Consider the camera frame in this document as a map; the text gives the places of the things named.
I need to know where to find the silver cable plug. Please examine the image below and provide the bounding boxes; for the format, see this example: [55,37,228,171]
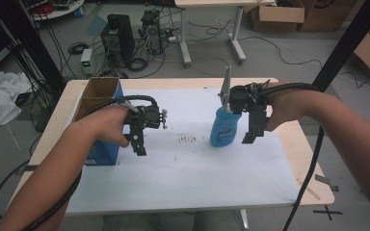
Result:
[120,99,140,114]

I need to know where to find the white paper mat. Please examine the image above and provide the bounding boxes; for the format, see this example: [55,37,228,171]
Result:
[65,88,301,216]

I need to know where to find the round white table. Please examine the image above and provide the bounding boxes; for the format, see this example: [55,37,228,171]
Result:
[28,0,86,22]

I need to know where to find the coiled black cable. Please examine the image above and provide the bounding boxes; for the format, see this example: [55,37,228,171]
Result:
[67,41,90,56]
[127,56,149,72]

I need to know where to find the person's left hand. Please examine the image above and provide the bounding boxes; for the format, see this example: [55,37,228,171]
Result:
[86,104,133,149]

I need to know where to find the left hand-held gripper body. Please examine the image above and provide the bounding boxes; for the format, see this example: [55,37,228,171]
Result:
[123,105,170,130]

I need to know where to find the white power supply box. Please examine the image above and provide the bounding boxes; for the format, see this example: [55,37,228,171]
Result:
[80,47,94,77]

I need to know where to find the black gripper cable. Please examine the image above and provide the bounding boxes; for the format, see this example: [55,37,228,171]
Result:
[259,81,326,231]
[21,94,159,231]

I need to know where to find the black computer tower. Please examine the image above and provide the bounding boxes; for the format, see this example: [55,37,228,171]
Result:
[100,13,136,68]

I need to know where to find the blue plastic bottle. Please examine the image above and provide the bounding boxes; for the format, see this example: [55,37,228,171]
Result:
[209,106,243,148]

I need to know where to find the closed cardboard box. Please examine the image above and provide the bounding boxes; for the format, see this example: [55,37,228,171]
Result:
[297,0,358,34]

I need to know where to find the black metal column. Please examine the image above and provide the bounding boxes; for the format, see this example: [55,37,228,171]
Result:
[312,0,370,94]

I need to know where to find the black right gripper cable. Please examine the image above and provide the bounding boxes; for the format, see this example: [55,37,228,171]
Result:
[259,81,326,231]

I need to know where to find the open cardboard box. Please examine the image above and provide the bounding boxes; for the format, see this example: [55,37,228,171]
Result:
[250,0,306,34]

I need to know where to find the black metal stand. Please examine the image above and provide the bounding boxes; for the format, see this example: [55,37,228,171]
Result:
[0,0,67,95]

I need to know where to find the white cloth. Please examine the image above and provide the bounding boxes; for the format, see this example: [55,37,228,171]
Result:
[0,69,33,130]

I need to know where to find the grey computer tower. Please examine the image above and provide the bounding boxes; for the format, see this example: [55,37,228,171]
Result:
[140,9,164,56]

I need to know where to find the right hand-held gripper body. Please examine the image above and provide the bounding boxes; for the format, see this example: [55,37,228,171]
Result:
[217,65,271,116]

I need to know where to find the wooden table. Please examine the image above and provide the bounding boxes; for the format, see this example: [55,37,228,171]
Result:
[8,77,336,217]

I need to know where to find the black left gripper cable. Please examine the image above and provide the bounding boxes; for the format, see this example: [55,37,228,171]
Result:
[21,94,159,231]

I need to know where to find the blue cardboard box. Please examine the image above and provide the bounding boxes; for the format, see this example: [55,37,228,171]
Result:
[73,76,125,167]

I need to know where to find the person's right hand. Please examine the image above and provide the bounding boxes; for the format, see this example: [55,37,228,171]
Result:
[264,81,307,133]

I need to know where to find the white-legged desk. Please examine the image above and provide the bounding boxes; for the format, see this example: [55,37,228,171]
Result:
[173,0,277,65]

